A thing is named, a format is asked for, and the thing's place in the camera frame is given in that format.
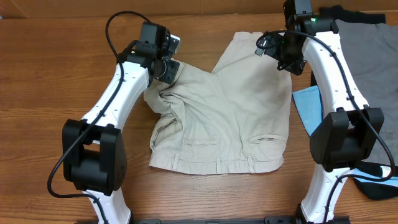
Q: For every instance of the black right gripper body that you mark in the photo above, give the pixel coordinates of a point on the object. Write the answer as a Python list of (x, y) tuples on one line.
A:
[(291, 56)]

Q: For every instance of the grey shorts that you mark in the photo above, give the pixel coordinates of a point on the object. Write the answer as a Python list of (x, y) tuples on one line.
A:
[(370, 51)]

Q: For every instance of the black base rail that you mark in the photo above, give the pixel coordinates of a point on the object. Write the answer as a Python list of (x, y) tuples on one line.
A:
[(266, 220)]

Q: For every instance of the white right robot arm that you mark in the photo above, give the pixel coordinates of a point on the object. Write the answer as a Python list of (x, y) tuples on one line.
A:
[(349, 127)]

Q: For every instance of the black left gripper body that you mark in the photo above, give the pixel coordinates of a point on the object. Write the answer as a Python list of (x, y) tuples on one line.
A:
[(167, 70)]

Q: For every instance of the blue cloth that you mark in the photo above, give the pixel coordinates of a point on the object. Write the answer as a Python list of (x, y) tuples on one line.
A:
[(309, 106)]

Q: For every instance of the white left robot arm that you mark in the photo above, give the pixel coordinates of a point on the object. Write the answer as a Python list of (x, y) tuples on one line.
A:
[(94, 157)]

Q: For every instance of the beige shorts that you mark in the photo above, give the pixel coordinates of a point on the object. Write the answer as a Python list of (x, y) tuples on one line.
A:
[(232, 120)]

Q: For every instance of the black garment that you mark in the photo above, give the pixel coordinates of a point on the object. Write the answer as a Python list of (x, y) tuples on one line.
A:
[(373, 190)]

